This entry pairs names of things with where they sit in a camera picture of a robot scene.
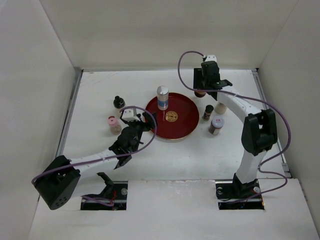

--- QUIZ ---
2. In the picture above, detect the small black soy bottle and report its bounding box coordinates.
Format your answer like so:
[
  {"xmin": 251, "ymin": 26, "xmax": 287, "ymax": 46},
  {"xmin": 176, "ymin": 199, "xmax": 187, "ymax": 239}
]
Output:
[{"xmin": 113, "ymin": 95, "xmax": 126, "ymax": 110}]

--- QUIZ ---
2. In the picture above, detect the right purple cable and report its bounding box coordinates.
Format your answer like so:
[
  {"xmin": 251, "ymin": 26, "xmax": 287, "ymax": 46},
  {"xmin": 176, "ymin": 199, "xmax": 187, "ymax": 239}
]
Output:
[{"xmin": 177, "ymin": 51, "xmax": 292, "ymax": 203}]

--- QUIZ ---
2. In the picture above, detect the metal table edge rail left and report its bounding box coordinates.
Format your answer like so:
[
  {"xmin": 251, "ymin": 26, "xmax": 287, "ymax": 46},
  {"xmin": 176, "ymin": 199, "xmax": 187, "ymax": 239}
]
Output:
[{"xmin": 55, "ymin": 67, "xmax": 84, "ymax": 157}]

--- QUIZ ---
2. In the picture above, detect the silver lid blue label shaker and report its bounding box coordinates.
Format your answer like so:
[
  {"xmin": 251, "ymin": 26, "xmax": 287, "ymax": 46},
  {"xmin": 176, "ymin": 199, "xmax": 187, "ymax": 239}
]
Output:
[{"xmin": 157, "ymin": 85, "xmax": 169, "ymax": 111}]

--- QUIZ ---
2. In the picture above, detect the clear top pepper grinder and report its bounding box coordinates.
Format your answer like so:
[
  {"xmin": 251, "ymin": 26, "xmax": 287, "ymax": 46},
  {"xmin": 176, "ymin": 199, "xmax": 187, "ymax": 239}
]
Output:
[{"xmin": 214, "ymin": 102, "xmax": 228, "ymax": 115}]

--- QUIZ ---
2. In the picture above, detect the grey lid red label jar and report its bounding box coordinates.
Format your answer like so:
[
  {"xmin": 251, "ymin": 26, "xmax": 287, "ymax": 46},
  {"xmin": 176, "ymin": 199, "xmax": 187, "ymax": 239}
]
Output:
[{"xmin": 208, "ymin": 116, "xmax": 225, "ymax": 135}]

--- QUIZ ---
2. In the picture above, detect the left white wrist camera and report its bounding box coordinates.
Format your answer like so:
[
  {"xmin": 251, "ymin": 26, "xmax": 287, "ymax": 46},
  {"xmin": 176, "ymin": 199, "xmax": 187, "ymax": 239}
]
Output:
[{"xmin": 122, "ymin": 108, "xmax": 139, "ymax": 122}]

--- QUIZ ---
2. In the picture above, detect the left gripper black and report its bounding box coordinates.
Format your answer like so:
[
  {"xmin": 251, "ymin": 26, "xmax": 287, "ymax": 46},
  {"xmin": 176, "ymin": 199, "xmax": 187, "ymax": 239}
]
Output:
[{"xmin": 125, "ymin": 112, "xmax": 156, "ymax": 153}]

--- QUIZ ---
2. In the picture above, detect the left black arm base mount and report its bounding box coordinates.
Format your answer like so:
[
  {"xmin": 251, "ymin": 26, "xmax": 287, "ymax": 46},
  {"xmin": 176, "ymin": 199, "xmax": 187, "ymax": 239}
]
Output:
[{"xmin": 80, "ymin": 172, "xmax": 129, "ymax": 211}]

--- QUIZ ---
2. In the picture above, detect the pink lid spice jar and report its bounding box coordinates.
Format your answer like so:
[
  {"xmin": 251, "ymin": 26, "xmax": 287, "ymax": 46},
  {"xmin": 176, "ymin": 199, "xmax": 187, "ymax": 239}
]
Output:
[{"xmin": 107, "ymin": 116, "xmax": 122, "ymax": 135}]

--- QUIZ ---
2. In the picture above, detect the red round lacquer tray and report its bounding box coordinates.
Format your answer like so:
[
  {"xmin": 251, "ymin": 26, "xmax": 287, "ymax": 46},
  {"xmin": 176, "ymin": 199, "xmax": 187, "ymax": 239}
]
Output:
[{"xmin": 146, "ymin": 92, "xmax": 200, "ymax": 140}]

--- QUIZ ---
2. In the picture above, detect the purple cable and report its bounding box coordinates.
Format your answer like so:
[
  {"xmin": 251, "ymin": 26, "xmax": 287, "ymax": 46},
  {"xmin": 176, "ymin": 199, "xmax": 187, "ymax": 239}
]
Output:
[
  {"xmin": 31, "ymin": 106, "xmax": 158, "ymax": 185},
  {"xmin": 177, "ymin": 51, "xmax": 292, "ymax": 203}
]

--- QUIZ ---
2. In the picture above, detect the metal table edge rail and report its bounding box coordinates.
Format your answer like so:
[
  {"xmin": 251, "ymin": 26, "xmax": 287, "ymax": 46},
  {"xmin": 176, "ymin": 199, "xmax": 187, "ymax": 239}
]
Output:
[
  {"xmin": 55, "ymin": 67, "xmax": 84, "ymax": 157},
  {"xmin": 245, "ymin": 70, "xmax": 287, "ymax": 166}
]

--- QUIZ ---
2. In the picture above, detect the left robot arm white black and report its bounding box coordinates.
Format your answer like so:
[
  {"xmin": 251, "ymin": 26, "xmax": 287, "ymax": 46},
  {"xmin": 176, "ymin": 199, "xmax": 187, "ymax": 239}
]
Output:
[{"xmin": 31, "ymin": 108, "xmax": 158, "ymax": 210}]

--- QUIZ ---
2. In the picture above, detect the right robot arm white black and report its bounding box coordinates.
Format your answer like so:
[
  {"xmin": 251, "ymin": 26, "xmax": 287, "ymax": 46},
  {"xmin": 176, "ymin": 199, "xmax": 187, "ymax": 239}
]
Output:
[{"xmin": 193, "ymin": 60, "xmax": 278, "ymax": 200}]

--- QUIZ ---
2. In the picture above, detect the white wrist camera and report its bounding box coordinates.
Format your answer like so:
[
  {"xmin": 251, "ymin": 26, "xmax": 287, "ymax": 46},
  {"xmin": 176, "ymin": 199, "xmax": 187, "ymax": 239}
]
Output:
[
  {"xmin": 122, "ymin": 108, "xmax": 139, "ymax": 122},
  {"xmin": 202, "ymin": 54, "xmax": 217, "ymax": 62}
]

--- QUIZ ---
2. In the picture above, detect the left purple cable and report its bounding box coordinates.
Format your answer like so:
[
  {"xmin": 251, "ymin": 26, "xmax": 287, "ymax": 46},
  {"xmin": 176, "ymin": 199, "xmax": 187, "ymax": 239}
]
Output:
[{"xmin": 31, "ymin": 106, "xmax": 158, "ymax": 185}]

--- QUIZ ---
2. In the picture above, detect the metal table edge rail right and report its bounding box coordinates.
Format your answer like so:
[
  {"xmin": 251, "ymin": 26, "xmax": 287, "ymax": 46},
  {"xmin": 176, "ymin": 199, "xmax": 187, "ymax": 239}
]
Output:
[{"xmin": 245, "ymin": 70, "xmax": 287, "ymax": 166}]

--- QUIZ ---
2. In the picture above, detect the red lid sauce jar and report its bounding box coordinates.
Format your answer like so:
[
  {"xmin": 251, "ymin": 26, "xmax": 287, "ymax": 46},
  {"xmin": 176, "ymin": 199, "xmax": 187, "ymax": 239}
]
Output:
[{"xmin": 194, "ymin": 90, "xmax": 207, "ymax": 98}]

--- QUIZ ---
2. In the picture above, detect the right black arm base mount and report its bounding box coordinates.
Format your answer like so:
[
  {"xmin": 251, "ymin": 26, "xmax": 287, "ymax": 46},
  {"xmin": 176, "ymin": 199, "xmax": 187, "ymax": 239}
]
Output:
[{"xmin": 215, "ymin": 174, "xmax": 265, "ymax": 210}]

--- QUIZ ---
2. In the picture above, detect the black lid spice bottle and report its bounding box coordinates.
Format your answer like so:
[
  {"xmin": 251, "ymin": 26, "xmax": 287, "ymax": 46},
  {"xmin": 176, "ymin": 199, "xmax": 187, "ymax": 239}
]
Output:
[{"xmin": 202, "ymin": 104, "xmax": 214, "ymax": 121}]

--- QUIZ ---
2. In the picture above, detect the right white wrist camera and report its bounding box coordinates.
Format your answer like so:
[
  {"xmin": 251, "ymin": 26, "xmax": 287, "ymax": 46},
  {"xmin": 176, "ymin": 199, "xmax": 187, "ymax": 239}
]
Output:
[{"xmin": 202, "ymin": 54, "xmax": 217, "ymax": 62}]

